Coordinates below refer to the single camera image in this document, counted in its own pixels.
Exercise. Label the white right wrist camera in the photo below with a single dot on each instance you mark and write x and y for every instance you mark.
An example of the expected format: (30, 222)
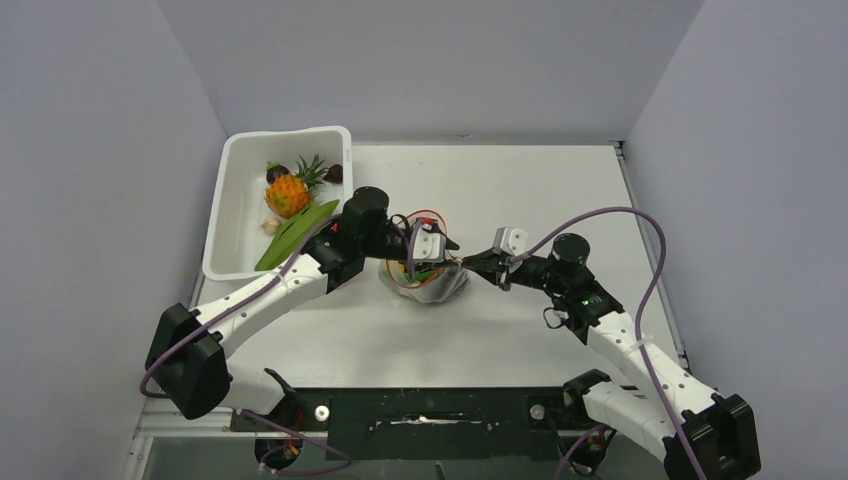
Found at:
(510, 241)

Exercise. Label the clear zip top bag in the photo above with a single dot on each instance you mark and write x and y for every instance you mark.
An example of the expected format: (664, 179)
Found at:
(447, 286)

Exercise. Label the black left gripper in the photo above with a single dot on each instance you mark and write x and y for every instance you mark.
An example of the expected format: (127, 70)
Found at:
(451, 246)

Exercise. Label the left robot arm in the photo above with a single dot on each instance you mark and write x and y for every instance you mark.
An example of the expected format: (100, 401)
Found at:
(188, 356)

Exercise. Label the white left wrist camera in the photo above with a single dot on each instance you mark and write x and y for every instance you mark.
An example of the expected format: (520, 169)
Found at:
(427, 243)

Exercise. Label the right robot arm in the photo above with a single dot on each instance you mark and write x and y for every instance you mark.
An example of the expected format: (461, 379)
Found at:
(691, 428)

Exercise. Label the green toy vegetable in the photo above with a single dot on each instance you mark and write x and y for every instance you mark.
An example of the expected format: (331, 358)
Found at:
(292, 232)

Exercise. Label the small pale toy garlic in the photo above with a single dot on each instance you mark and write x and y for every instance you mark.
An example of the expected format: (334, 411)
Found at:
(270, 225)

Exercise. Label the dark toy mangosteen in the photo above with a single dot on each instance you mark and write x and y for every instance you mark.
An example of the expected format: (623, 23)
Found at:
(275, 170)

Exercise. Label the white plastic bin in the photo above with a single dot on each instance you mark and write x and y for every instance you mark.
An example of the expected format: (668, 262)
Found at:
(235, 240)

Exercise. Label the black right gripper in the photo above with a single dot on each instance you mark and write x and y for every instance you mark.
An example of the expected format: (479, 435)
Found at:
(492, 266)

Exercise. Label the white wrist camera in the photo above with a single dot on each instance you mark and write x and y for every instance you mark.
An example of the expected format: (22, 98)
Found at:
(427, 243)
(510, 241)

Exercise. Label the orange toy pineapple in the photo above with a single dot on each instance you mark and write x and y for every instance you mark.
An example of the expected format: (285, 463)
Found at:
(290, 194)

